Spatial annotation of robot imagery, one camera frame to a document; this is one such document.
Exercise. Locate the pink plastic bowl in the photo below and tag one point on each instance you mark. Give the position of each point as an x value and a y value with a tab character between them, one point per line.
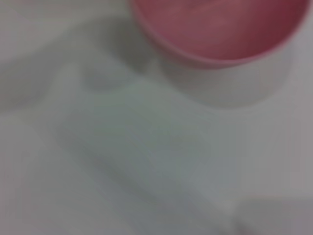
220	31

